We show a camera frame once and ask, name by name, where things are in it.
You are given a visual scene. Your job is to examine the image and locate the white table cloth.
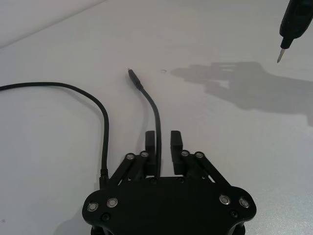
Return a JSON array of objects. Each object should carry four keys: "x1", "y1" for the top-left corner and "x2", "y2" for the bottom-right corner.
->
[{"x1": 0, "y1": 0, "x2": 313, "y2": 235}]

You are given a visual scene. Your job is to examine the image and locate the black looping robot cable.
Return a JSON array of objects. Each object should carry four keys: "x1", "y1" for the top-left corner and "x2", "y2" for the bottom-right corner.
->
[{"x1": 0, "y1": 81, "x2": 110, "y2": 190}]

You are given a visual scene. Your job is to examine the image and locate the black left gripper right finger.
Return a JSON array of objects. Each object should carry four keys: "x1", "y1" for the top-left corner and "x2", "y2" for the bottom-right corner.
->
[{"x1": 170, "y1": 130, "x2": 232, "y2": 189}]

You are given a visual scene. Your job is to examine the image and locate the black cable with small plug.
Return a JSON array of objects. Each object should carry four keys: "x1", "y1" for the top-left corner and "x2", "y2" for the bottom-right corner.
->
[{"x1": 127, "y1": 68, "x2": 163, "y2": 178}]

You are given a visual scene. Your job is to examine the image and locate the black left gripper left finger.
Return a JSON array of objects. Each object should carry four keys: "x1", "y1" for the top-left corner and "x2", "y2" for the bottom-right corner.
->
[{"x1": 110, "y1": 130, "x2": 157, "y2": 189}]

